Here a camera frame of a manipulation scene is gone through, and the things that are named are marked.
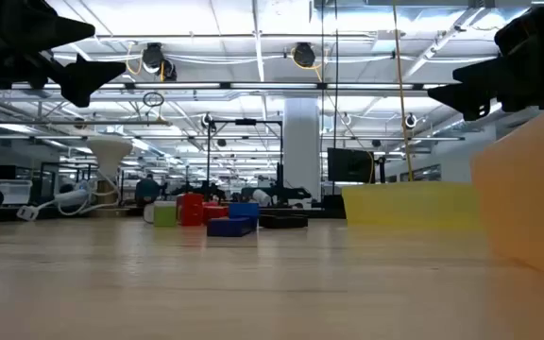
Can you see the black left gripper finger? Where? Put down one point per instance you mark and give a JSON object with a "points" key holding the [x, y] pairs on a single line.
{"points": [[83, 80], [17, 26]]}

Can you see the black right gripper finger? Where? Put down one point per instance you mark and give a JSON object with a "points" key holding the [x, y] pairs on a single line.
{"points": [[472, 101], [482, 73]]}

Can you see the pale lilac block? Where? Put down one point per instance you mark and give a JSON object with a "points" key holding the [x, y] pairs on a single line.
{"points": [[148, 213]]}

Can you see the small green block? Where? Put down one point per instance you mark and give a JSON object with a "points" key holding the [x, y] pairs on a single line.
{"points": [[164, 216]]}

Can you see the tall red plastic case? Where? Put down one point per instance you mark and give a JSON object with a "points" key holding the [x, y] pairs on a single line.
{"points": [[191, 210]]}

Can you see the low red box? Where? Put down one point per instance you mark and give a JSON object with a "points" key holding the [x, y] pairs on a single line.
{"points": [[215, 213]]}

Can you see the bright blue box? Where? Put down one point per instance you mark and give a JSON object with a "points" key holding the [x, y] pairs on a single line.
{"points": [[243, 210]]}

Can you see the dark blue box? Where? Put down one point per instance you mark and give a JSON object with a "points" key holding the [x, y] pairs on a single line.
{"points": [[229, 226]]}

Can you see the black digital display device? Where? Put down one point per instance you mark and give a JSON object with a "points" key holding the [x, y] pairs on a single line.
{"points": [[283, 221]]}

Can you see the small black ceiling reel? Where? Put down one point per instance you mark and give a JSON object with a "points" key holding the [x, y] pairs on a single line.
{"points": [[410, 121], [207, 121]]}

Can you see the white mushroom-shaped lamp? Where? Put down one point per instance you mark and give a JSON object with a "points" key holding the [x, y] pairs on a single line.
{"points": [[109, 153]]}

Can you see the orange plastic bin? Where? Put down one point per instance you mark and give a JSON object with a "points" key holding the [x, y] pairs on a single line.
{"points": [[532, 198]]}

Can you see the white translucent storage bin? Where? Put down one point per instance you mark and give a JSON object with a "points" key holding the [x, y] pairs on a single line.
{"points": [[11, 191]]}

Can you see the yellow plastic bin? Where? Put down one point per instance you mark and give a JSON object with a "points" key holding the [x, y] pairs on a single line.
{"points": [[409, 205]]}

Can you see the person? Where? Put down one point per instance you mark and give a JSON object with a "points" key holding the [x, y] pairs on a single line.
{"points": [[147, 190]]}

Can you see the black background screen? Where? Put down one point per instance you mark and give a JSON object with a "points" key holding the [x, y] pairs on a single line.
{"points": [[350, 165]]}

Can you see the white building column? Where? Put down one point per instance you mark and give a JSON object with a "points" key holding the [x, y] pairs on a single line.
{"points": [[301, 141]]}

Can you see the black background station frame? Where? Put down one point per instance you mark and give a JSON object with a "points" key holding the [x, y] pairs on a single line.
{"points": [[208, 160]]}

